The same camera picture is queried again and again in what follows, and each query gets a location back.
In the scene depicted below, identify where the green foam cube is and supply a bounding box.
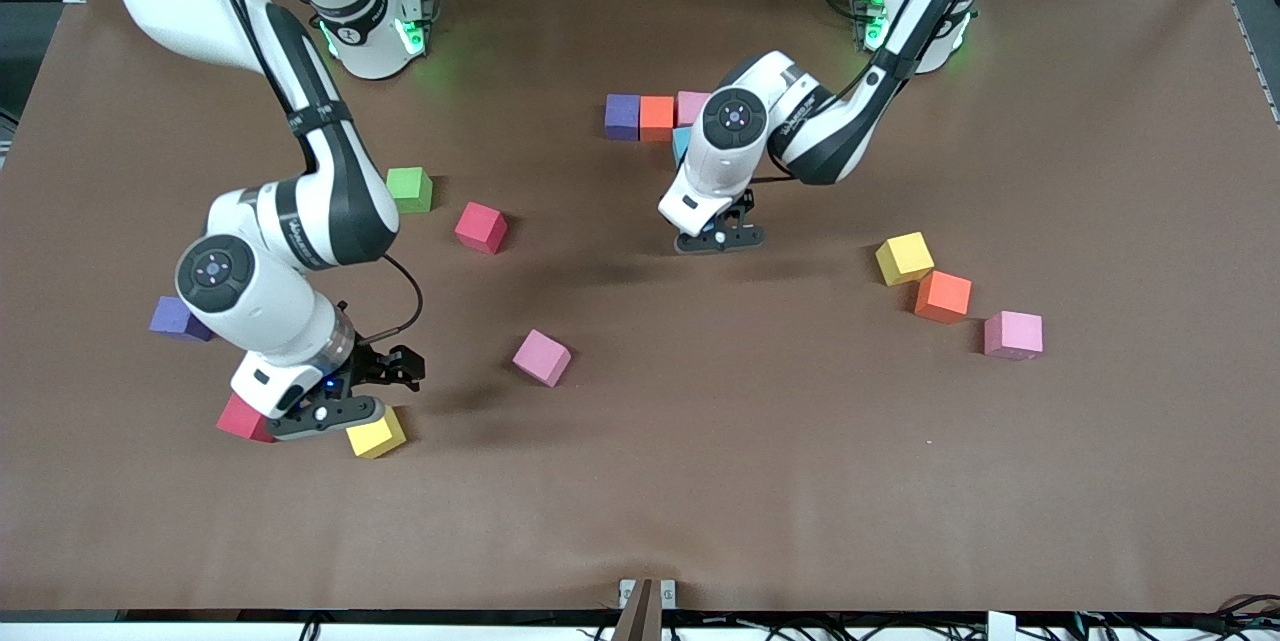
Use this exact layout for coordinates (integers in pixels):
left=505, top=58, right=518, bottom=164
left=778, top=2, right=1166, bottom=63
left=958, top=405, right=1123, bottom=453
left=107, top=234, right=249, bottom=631
left=386, top=166, right=435, bottom=215

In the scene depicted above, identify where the purple foam cube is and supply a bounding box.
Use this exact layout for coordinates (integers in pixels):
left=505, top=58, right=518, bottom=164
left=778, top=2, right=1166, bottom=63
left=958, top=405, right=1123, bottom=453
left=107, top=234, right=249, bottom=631
left=605, top=93, right=642, bottom=142
left=149, top=296, right=213, bottom=342

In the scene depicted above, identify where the orange foam cube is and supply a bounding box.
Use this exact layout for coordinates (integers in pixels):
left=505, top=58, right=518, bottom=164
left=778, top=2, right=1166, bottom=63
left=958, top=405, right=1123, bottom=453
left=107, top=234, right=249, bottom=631
left=914, top=269, right=973, bottom=325
left=639, top=95, right=677, bottom=143

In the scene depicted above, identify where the bright pink foam cube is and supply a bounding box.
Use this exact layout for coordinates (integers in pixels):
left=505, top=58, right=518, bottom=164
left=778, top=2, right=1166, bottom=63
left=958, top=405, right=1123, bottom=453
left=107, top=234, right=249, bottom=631
left=512, top=328, right=573, bottom=389

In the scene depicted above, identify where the yellow foam cube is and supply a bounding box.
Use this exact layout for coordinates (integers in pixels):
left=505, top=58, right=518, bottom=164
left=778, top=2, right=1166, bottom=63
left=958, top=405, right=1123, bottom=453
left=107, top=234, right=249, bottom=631
left=345, top=406, right=408, bottom=460
left=875, top=231, right=936, bottom=287

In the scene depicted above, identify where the red foam cube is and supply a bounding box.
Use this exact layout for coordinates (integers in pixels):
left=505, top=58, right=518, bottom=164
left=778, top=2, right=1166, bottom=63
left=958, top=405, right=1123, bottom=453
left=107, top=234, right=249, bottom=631
left=216, top=393, right=276, bottom=444
left=454, top=201, right=509, bottom=256

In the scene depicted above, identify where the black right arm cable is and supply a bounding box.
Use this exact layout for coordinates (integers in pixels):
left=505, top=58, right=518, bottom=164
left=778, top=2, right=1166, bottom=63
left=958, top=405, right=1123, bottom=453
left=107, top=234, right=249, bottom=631
left=195, top=0, right=425, bottom=340

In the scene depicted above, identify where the metal bracket with brown post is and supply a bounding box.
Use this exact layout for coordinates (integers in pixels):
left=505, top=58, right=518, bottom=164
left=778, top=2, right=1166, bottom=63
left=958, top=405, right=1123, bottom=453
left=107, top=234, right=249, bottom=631
left=610, top=577, right=678, bottom=641

